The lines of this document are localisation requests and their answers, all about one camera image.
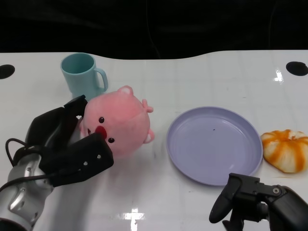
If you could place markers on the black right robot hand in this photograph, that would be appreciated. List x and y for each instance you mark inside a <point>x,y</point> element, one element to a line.
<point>264,204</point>

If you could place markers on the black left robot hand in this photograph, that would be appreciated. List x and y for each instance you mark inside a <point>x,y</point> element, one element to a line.
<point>72,158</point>

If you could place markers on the pink plush doll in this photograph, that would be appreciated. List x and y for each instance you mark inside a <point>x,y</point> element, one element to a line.
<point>120,115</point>

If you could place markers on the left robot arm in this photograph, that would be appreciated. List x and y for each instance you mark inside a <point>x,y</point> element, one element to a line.
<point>21,199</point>

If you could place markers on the purple plastic plate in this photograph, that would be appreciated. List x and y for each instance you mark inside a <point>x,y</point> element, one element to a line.
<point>211,146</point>

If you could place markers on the orange striped bread toy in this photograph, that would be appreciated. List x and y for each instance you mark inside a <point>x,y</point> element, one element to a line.
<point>286,154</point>

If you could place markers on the teal plastic mug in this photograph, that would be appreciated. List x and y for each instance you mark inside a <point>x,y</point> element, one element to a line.
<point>79,81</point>

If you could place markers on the black table grommet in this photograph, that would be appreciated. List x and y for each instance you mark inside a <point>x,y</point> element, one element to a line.
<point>297,68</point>
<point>6,71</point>

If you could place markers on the black backdrop cloth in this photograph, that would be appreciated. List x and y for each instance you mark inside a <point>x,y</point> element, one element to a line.
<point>144,24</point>

